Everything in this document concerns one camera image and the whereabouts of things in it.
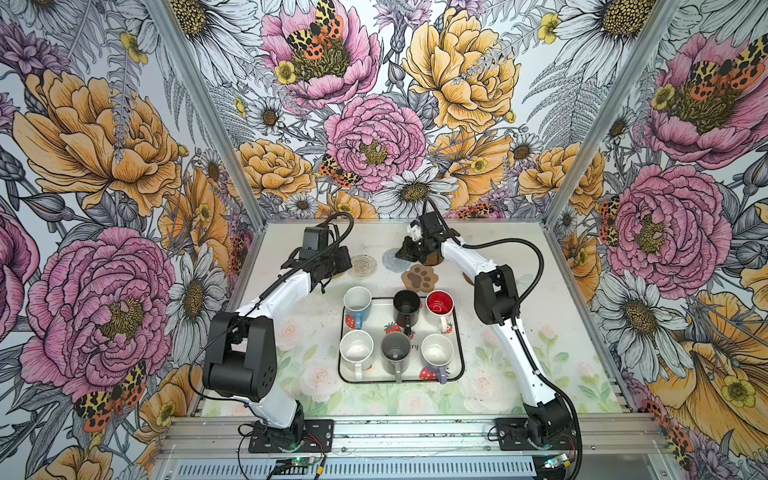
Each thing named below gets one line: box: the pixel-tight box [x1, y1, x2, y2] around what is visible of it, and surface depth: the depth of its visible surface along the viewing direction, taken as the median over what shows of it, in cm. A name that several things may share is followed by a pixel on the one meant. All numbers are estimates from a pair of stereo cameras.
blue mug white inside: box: [343, 286, 372, 330], surface depth 91 cm
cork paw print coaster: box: [401, 264, 438, 292], surface depth 107 cm
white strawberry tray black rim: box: [338, 297, 465, 385], surface depth 87 cm
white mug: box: [339, 329, 374, 381], surface depth 83 cm
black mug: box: [393, 290, 421, 336], surface depth 93 cm
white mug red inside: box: [425, 290, 455, 334], surface depth 93 cm
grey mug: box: [381, 332, 411, 384], surface depth 81 cm
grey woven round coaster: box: [382, 248, 411, 273], surface depth 111 cm
